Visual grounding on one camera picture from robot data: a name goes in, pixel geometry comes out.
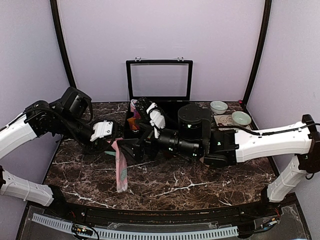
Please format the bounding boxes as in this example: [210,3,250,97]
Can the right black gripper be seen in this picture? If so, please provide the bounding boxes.
[116,117,202,164]

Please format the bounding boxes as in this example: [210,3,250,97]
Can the pink patterned sock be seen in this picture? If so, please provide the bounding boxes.
[104,138,128,193]

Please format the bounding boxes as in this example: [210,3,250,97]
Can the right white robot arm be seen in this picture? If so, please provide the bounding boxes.
[118,103,320,217]

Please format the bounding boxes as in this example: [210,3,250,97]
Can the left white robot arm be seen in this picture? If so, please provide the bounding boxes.
[0,87,121,218]

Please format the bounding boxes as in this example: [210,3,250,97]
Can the rolled orange sock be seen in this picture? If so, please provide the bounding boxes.
[127,117,140,131]

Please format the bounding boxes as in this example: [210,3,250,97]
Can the rolled purple red sock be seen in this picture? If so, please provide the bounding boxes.
[133,111,141,119]

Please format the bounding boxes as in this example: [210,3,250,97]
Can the rolled pink white sock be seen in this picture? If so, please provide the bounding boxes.
[130,99,138,113]

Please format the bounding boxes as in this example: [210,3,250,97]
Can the black glass-lid storage box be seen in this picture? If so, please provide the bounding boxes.
[125,58,193,130]

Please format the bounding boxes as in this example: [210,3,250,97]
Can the small circuit board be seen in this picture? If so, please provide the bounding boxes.
[71,224,94,236]

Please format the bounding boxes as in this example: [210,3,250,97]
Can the far pale green bowl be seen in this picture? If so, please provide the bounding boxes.
[210,100,228,115]

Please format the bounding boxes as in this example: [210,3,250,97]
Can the pale green bowl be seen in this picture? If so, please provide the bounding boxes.
[231,111,252,127]
[210,100,228,115]

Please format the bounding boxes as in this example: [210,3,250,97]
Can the floral square plate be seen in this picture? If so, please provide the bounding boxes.
[213,114,252,130]

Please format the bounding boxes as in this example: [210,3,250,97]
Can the near pale green bowl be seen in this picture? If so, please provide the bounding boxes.
[231,111,252,127]

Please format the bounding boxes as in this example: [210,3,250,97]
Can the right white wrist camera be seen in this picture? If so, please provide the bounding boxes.
[135,97,166,139]

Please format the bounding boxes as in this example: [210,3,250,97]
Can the white slotted cable duct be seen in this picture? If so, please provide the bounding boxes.
[31,213,239,240]

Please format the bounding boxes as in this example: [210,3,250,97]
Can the left black frame post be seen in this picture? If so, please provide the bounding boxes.
[49,0,77,88]

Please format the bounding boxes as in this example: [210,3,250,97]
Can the black frame post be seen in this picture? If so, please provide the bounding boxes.
[49,0,77,88]
[241,0,272,109]

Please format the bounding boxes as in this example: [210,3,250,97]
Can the right black frame post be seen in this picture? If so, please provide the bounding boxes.
[241,0,272,109]

